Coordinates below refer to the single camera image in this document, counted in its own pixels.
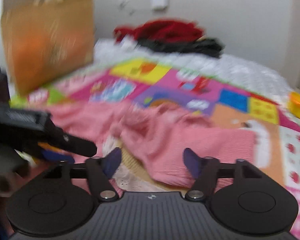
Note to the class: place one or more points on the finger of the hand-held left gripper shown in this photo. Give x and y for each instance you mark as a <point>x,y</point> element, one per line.
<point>56,156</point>
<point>77,146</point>

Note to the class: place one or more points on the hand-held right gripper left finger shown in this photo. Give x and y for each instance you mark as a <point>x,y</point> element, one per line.
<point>113,160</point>

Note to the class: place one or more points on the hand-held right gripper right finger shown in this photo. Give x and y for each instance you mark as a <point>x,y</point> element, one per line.
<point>192,162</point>

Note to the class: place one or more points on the pink ribbed child's shirt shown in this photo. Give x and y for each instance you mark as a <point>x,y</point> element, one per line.
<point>165,135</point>

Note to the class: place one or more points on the colourful cartoon play mat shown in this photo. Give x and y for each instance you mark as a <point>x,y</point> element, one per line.
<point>165,80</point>

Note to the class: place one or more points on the brown paper bag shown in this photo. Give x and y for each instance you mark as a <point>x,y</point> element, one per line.
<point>47,45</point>

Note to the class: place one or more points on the white quilted mattress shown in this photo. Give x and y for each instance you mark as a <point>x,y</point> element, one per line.
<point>240,67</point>

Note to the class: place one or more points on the white crumpled cloth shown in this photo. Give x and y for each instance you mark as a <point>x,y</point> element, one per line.
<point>128,42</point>

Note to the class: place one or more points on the black garment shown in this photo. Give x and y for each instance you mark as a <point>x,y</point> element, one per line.
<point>190,46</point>

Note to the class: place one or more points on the red garment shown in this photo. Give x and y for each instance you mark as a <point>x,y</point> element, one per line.
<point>165,30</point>

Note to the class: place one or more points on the white wall socket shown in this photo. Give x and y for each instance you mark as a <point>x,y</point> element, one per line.
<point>124,1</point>

